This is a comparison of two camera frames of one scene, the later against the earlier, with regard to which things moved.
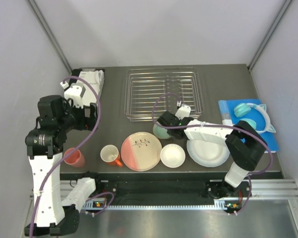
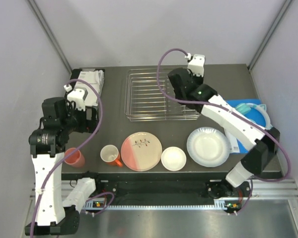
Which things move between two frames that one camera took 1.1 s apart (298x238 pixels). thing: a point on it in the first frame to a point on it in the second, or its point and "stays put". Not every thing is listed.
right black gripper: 169,133 to 199,79
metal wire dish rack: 150,91 stays put
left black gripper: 86,122 stays put
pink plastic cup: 75,159 stays put
